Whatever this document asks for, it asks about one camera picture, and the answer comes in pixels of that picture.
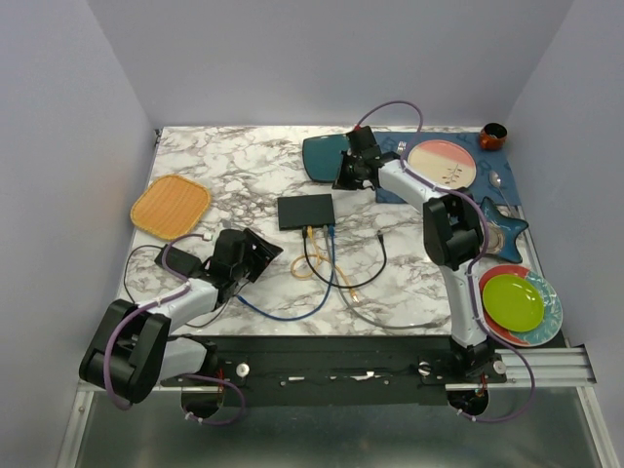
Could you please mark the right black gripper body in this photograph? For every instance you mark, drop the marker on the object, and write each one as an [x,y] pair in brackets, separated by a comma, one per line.
[357,177]

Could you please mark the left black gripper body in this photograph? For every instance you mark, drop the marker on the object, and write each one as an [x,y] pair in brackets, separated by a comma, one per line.
[238,271]

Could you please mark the black network switch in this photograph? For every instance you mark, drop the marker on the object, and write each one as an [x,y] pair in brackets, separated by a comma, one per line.
[297,212]

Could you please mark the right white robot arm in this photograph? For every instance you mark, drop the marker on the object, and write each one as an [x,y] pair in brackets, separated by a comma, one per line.
[454,236]

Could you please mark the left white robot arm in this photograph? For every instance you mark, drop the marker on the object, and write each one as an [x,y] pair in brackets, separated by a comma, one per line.
[134,349]

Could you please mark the teal square plate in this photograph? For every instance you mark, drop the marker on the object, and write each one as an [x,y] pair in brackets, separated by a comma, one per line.
[322,157]

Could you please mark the pink and cream plate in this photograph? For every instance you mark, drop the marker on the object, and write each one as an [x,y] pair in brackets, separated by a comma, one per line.
[443,162]

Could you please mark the orange woven tray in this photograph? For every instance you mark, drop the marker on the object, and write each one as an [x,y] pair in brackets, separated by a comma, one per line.
[170,207]

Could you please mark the brown lacquer cup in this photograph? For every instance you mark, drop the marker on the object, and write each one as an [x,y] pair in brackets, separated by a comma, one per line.
[492,136]

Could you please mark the silver spoon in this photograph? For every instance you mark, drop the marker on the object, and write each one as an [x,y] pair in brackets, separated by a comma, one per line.
[495,182]

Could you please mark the blue placemat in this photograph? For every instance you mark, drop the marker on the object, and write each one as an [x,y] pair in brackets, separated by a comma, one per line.
[476,161]

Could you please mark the blue star-shaped dish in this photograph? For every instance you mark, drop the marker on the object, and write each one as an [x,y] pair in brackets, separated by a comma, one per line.
[503,233]

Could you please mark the lime green plate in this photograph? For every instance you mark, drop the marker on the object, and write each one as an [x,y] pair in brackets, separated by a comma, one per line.
[513,303]

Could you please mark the red and teal plate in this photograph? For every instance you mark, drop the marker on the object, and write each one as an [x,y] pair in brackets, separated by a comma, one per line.
[553,310]

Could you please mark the black mounting base plate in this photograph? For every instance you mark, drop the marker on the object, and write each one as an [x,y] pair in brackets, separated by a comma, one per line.
[337,370]

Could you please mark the aluminium rail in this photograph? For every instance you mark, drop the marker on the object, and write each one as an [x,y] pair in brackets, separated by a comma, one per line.
[551,367]

